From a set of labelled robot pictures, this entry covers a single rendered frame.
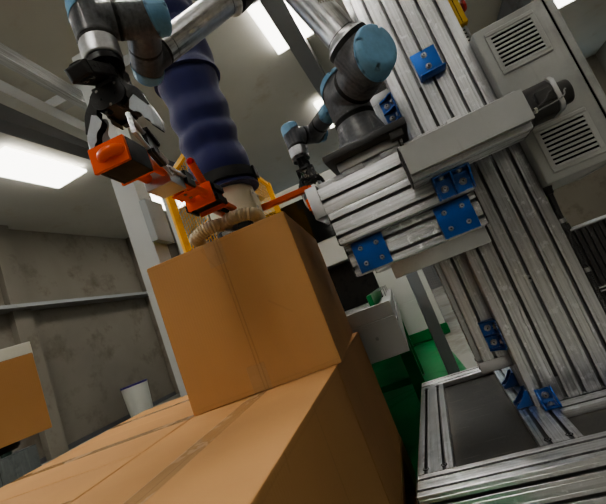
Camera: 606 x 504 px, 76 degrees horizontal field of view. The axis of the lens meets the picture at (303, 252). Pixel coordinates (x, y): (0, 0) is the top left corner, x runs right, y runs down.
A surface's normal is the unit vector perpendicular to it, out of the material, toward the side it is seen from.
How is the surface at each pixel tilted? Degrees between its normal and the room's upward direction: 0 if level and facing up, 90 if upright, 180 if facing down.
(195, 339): 90
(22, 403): 90
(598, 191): 90
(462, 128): 90
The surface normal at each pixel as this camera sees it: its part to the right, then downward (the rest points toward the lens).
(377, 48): 0.37, -0.15
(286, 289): -0.17, -0.09
